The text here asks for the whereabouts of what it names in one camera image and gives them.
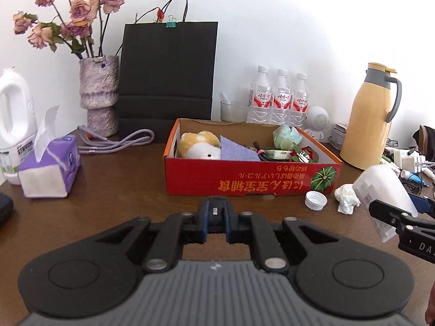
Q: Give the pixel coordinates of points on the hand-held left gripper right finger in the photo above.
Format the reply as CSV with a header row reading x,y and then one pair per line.
x,y
230,220

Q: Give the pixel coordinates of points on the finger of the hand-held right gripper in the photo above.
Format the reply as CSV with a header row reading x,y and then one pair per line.
x,y
390,210
423,204

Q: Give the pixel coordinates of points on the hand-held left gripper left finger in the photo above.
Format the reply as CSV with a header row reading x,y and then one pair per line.
x,y
203,215

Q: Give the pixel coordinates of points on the white plastic bottle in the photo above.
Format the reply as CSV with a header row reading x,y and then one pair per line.
x,y
380,186

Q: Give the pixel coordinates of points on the red cardboard box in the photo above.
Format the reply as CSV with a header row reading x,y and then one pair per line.
x,y
238,180

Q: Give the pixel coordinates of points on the purple woven cloth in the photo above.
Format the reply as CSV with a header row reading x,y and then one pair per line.
x,y
238,149

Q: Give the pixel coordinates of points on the silver metal clip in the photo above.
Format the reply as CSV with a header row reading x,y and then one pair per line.
x,y
301,157

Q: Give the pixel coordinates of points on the red green snack wrapper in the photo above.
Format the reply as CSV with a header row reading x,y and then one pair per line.
x,y
311,152

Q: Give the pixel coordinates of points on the white green plastic bag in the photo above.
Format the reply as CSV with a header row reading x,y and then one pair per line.
x,y
287,135

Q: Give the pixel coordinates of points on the person's right forearm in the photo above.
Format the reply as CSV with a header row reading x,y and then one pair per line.
x,y
431,305

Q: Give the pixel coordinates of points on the crumpled white tissue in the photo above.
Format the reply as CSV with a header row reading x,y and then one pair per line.
x,y
346,198

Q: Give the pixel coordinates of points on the white power strip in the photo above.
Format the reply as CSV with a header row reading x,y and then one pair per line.
x,y
411,159

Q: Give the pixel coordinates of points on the dark brown bag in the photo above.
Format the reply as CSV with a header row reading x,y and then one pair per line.
x,y
424,139

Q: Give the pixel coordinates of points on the eyeglasses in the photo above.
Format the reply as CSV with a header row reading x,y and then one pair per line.
x,y
394,141

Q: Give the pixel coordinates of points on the yellow and white plush toy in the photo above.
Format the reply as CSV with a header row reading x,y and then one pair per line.
x,y
198,146

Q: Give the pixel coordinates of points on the white bottle cap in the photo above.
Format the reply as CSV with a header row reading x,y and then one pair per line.
x,y
316,199

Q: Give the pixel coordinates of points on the green wet wipes packet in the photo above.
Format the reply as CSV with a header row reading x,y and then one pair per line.
x,y
277,154

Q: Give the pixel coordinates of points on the yellow thermos jug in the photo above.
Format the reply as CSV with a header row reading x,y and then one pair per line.
x,y
368,125

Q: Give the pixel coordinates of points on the small grey card box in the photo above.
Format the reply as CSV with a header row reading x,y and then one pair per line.
x,y
339,134

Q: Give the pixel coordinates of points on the clear drinking glass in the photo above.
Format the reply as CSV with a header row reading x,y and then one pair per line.
x,y
234,112

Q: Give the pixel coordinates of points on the white robot-shaped speaker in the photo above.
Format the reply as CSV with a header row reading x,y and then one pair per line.
x,y
316,119

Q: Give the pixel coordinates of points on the water bottle with red label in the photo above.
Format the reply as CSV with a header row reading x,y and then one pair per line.
x,y
281,100
299,102
261,98

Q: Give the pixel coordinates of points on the black paper bag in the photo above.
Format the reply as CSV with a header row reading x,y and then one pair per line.
x,y
170,74

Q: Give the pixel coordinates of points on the purple tissue pack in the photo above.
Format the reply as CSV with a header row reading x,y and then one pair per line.
x,y
51,169

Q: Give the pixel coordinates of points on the mottled purple vase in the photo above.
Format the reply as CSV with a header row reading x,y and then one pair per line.
x,y
100,88

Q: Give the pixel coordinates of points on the green binder clip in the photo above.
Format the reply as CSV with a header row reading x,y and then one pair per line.
x,y
171,23

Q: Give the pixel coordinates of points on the black case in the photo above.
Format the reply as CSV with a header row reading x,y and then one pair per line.
x,y
6,210

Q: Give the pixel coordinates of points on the white detergent bottle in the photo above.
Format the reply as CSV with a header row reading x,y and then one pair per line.
x,y
13,115

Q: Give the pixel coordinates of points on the dried pink roses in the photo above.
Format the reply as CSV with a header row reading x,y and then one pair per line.
x,y
80,10

